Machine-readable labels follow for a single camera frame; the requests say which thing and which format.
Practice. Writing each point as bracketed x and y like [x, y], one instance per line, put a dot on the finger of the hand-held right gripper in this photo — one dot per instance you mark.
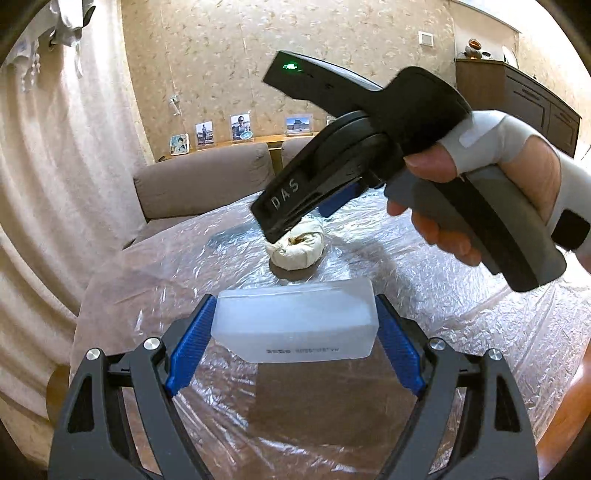
[339, 198]
[286, 203]

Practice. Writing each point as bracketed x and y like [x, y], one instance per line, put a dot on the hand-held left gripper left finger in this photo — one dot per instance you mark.
[191, 344]

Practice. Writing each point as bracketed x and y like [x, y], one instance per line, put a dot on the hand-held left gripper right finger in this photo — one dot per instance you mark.
[399, 348]

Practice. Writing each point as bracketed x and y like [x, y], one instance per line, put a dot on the white cloth bundle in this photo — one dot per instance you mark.
[295, 254]

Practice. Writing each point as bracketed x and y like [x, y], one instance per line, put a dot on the translucent white plastic box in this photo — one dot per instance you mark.
[295, 318]

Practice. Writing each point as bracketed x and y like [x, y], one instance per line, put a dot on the person's right hand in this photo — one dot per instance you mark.
[521, 157]

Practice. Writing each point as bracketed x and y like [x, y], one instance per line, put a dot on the brown upholstered chair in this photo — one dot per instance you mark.
[298, 150]
[198, 184]

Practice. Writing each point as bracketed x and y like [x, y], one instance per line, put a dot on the small figurine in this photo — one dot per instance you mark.
[475, 48]

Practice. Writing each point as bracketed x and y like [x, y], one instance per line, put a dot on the dark wooden cabinet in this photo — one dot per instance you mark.
[521, 92]

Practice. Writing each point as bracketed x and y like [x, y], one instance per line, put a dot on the beige curtain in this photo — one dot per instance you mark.
[69, 161]

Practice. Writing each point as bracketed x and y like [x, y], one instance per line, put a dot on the white hanging cloth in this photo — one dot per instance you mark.
[69, 23]

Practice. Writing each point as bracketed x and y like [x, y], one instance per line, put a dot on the wooden wall shelf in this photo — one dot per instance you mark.
[265, 138]

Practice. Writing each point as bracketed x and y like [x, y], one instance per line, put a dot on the building photo frame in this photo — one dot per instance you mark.
[298, 124]

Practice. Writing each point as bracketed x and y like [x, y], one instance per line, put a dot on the acrylic photo frame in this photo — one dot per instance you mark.
[204, 134]
[241, 127]
[179, 144]

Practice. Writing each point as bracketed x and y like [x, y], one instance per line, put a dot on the white wall plate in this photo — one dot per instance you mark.
[425, 38]

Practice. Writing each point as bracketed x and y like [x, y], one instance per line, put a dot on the wall hook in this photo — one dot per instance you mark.
[174, 104]

